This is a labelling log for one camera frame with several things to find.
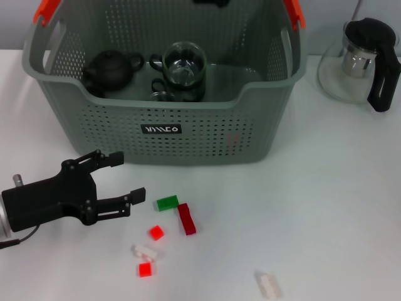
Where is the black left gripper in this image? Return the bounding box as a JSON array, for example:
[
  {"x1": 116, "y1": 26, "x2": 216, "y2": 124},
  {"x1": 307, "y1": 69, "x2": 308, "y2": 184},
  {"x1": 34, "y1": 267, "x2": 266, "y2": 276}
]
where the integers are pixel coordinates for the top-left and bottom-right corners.
[{"x1": 1, "y1": 149, "x2": 147, "y2": 233}]

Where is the glass teacup with black sleeve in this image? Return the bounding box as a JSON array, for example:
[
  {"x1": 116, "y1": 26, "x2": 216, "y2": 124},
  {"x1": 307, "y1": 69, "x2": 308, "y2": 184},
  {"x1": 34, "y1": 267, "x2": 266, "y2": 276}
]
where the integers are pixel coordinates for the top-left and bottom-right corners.
[
  {"x1": 152, "y1": 78, "x2": 206, "y2": 103},
  {"x1": 149, "y1": 42, "x2": 208, "y2": 93},
  {"x1": 147, "y1": 90, "x2": 176, "y2": 103}
]

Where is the grey perforated storage bin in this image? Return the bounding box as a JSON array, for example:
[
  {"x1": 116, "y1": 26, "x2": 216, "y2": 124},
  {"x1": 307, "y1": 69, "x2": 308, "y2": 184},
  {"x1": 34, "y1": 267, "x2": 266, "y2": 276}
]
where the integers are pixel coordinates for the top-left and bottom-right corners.
[{"x1": 21, "y1": 0, "x2": 310, "y2": 167}]

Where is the green rectangular building block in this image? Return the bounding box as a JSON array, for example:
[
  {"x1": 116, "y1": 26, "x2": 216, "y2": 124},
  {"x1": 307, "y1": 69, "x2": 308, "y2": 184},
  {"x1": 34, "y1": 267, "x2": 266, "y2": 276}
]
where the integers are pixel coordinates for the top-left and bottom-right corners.
[{"x1": 155, "y1": 194, "x2": 180, "y2": 213}]

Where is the small red sloped block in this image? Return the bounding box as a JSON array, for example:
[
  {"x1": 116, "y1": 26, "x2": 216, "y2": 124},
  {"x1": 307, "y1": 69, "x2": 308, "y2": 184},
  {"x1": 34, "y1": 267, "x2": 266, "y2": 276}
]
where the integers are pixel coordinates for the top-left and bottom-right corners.
[{"x1": 148, "y1": 224, "x2": 165, "y2": 241}]

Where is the white long building block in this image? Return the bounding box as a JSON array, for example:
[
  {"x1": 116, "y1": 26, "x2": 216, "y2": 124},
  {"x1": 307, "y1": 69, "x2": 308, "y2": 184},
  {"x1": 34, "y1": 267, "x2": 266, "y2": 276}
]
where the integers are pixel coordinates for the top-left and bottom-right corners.
[{"x1": 130, "y1": 245, "x2": 157, "y2": 261}]

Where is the dark red long block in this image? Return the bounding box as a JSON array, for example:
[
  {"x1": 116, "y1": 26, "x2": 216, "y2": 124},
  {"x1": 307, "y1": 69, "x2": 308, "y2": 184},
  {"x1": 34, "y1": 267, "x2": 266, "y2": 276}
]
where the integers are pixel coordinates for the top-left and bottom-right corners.
[{"x1": 177, "y1": 203, "x2": 198, "y2": 236}]

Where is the small red square block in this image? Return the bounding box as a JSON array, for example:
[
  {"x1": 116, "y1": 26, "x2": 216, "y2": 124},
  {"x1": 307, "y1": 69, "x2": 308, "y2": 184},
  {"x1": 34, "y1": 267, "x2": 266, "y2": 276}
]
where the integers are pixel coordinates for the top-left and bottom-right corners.
[{"x1": 138, "y1": 262, "x2": 154, "y2": 278}]

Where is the clear pinkish long block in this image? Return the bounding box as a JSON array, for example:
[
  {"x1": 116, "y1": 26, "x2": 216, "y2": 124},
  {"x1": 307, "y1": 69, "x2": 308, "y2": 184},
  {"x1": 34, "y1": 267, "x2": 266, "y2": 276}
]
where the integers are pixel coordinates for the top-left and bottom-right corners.
[{"x1": 255, "y1": 271, "x2": 282, "y2": 298}]

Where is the small black clay cup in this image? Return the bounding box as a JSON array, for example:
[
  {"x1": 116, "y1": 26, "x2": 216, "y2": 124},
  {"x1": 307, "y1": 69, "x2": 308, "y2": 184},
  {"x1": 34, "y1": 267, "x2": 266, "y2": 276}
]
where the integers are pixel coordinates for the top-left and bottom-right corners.
[{"x1": 85, "y1": 83, "x2": 107, "y2": 98}]

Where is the black clay teapot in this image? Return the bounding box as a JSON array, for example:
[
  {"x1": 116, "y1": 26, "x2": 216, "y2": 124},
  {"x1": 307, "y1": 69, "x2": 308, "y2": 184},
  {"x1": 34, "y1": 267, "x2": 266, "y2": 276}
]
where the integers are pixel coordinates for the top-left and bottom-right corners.
[{"x1": 82, "y1": 49, "x2": 146, "y2": 92}]

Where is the steel infuser insert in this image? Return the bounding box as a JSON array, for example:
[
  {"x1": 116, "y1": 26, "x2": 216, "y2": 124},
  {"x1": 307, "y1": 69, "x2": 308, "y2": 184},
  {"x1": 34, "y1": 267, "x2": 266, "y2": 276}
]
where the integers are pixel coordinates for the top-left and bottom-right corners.
[{"x1": 340, "y1": 46, "x2": 377, "y2": 79}]

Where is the left arm cable with plug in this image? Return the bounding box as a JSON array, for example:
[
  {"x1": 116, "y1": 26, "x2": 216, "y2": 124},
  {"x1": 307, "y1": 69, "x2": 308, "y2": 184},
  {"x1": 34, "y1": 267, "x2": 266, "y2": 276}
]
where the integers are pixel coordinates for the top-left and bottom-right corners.
[{"x1": 0, "y1": 224, "x2": 41, "y2": 251}]

